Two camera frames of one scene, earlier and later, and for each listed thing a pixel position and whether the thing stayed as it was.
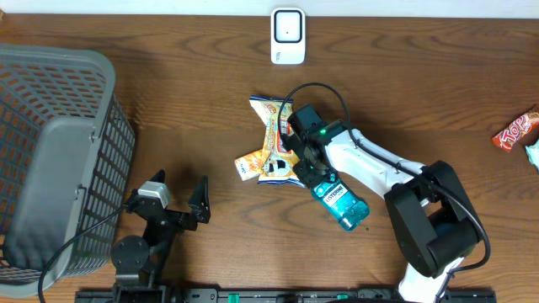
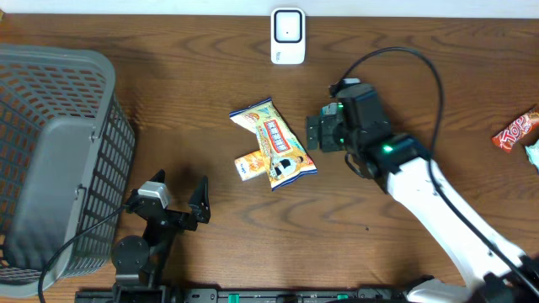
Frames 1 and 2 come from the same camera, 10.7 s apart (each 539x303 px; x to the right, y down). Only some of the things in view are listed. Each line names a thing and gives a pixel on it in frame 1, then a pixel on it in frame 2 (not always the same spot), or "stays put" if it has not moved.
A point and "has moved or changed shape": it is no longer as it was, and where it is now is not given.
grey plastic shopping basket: (67, 149) stays put
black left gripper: (200, 203) stays put
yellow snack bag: (280, 165) has moved or changed shape
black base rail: (245, 295) stays put
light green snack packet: (533, 153) stays put
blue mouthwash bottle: (349, 209) to (332, 108)
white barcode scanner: (288, 35) stays put
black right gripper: (312, 181) to (328, 123)
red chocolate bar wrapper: (511, 135) stays put
